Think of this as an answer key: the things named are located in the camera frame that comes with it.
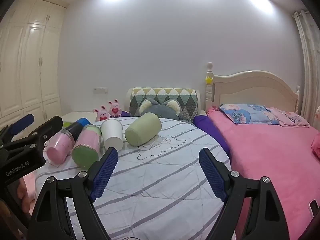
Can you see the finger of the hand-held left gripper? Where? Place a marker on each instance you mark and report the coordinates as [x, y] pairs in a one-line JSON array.
[[22, 121], [48, 128]]

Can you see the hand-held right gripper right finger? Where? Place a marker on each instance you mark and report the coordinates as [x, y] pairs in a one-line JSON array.
[[211, 172]]

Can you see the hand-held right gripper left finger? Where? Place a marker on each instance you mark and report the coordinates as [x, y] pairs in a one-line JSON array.
[[105, 170]]

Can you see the clear cup with pink filling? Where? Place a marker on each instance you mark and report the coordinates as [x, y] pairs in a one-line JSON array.
[[58, 148]]

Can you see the clear cup with green bottom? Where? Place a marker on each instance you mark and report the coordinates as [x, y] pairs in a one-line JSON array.
[[86, 152]]

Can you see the white paper cup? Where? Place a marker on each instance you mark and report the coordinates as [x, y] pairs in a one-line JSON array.
[[112, 132]]

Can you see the pale green cup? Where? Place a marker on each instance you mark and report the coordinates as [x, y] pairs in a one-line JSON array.
[[142, 130]]

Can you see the person's left hand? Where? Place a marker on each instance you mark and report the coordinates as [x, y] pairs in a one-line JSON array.
[[23, 192]]

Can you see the black bottle with blue cap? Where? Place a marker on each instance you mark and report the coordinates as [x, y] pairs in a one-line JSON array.
[[75, 128]]

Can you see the white nightstand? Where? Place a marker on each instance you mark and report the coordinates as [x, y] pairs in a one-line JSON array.
[[82, 115]]

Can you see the purple bed sheet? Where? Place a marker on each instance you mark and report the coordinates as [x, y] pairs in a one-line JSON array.
[[210, 132]]

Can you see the white striped quilt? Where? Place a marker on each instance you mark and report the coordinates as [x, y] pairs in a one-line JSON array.
[[162, 175]]

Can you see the cream wardrobe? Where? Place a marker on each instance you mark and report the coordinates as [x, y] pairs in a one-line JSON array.
[[27, 67]]

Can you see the pink bunny plush toy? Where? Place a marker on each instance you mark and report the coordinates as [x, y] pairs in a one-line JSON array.
[[115, 109], [102, 113]]

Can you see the pink blanket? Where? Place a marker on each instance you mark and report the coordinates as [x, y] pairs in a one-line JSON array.
[[270, 160]]

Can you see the blue printed pillow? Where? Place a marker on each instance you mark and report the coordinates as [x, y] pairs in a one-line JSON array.
[[247, 113]]

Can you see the grey bear plush toy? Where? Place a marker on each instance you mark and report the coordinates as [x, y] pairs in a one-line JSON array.
[[160, 110]]

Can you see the triangle patterned headboard cover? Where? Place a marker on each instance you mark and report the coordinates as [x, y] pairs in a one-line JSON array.
[[165, 93]]

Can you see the cream wooden headboard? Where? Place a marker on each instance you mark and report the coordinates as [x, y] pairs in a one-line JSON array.
[[252, 90]]

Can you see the yellow star ornament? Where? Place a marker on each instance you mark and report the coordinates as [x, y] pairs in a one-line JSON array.
[[209, 80]]

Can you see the pink printed pillow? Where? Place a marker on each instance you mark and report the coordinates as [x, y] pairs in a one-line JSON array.
[[292, 118]]

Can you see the cream curtain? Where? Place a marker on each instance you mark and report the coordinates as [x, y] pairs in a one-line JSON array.
[[308, 67]]

